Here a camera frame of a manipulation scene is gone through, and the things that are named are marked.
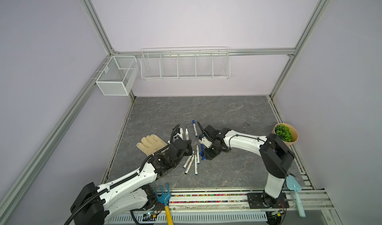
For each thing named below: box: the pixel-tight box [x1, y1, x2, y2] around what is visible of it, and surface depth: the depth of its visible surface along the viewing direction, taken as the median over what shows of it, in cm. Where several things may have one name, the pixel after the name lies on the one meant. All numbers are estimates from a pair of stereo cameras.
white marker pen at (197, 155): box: [196, 144, 200, 165], surface depth 90 cm
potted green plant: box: [271, 122, 299, 146], surface depth 88 cm
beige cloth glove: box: [136, 134, 169, 157], surface depth 96 cm
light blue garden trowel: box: [286, 174, 306, 219], surface depth 78 cm
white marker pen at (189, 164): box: [184, 154, 196, 175], surface depth 86 cm
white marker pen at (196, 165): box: [194, 154, 198, 175], surface depth 87 cm
